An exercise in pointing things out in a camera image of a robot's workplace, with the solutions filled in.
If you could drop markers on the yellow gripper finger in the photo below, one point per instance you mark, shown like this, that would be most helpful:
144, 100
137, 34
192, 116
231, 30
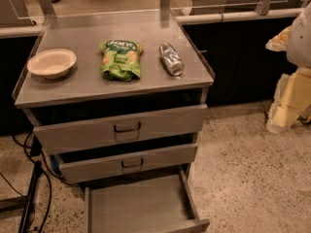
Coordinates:
292, 97
280, 41

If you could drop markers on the silver redbull can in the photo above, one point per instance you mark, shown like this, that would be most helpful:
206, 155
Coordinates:
171, 59

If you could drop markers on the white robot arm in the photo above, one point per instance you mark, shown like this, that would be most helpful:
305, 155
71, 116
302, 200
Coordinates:
299, 42

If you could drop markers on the bottom metal drawer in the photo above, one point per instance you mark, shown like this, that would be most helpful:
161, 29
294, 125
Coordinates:
156, 201

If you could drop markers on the metal drawer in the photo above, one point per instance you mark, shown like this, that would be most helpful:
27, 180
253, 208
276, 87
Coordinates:
156, 201
114, 130
117, 165

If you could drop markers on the metal drawer cabinet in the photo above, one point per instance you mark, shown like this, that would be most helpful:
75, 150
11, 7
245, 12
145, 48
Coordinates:
86, 94

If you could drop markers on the middle metal drawer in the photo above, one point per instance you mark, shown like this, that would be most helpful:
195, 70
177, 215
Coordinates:
117, 165

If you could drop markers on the top metal drawer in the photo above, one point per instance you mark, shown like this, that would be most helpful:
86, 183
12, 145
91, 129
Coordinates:
114, 130

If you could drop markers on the green chip bag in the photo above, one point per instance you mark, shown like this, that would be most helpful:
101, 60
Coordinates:
121, 60

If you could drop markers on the white paper bowl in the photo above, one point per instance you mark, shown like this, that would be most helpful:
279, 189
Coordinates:
52, 64

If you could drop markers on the black floor stand bar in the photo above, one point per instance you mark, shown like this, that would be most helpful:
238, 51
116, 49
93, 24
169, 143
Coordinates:
28, 205

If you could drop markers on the white horizontal rail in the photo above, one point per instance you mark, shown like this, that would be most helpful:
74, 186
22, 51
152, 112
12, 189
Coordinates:
238, 16

